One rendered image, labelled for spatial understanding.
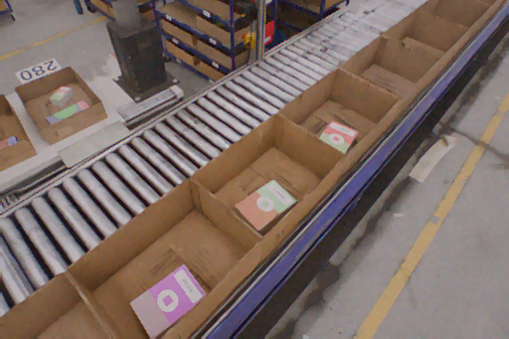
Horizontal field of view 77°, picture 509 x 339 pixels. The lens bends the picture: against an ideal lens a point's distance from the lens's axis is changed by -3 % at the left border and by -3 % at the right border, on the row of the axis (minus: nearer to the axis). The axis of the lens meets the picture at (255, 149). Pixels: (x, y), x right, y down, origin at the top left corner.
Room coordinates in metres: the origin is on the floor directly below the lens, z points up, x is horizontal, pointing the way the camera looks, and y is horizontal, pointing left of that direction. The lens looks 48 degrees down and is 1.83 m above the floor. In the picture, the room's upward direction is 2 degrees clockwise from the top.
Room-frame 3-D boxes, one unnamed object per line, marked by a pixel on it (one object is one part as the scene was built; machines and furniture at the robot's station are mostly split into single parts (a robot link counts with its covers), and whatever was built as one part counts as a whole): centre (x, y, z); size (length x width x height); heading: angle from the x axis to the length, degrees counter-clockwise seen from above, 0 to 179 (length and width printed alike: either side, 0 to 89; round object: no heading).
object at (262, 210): (0.56, -0.04, 0.92); 0.16 x 0.11 x 0.07; 132
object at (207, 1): (2.39, 0.25, 0.79); 0.40 x 0.30 x 0.10; 50
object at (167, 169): (0.86, 0.37, 0.72); 0.52 x 0.05 x 0.05; 49
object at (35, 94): (1.18, 0.94, 0.80); 0.38 x 0.28 x 0.10; 44
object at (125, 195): (0.71, 0.49, 0.72); 0.52 x 0.05 x 0.05; 49
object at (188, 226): (0.34, 0.21, 0.96); 0.39 x 0.29 x 0.17; 139
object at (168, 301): (0.26, 0.21, 0.92); 0.16 x 0.11 x 0.07; 132
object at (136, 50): (1.43, 0.60, 0.91); 0.26 x 0.26 x 0.33; 45
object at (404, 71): (1.22, -0.56, 0.97); 0.39 x 0.29 x 0.17; 139
